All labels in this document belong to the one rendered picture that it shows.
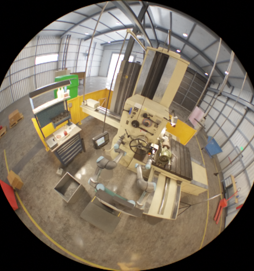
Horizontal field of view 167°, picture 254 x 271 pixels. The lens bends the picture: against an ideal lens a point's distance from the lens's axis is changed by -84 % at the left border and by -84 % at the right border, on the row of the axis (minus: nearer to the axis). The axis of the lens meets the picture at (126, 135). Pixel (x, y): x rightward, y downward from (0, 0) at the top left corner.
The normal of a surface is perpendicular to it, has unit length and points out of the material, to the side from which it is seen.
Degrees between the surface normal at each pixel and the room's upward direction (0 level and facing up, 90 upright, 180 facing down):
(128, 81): 90
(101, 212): 0
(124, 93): 90
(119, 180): 0
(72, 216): 0
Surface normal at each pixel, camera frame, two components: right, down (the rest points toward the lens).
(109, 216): 0.25, -0.70
